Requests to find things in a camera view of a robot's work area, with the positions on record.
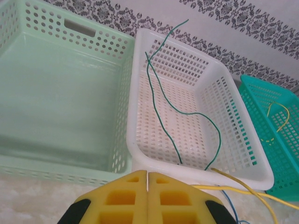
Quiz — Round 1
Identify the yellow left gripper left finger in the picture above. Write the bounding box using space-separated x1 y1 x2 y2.
57 169 149 224

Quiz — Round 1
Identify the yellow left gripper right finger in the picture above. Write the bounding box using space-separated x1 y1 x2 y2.
149 172 238 224

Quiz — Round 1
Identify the blue cable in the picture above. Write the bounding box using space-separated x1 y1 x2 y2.
221 189 252 224

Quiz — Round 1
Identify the yellow cable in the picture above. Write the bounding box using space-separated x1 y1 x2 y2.
260 101 291 146
192 184 299 210
210 168 278 224

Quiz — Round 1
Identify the white plastic basket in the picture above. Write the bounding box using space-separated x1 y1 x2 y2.
126 29 275 192

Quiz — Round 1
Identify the pale green plastic basket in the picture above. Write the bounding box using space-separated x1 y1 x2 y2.
0 0 136 187

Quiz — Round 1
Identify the teal plastic basket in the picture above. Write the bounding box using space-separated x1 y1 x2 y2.
240 74 299 202

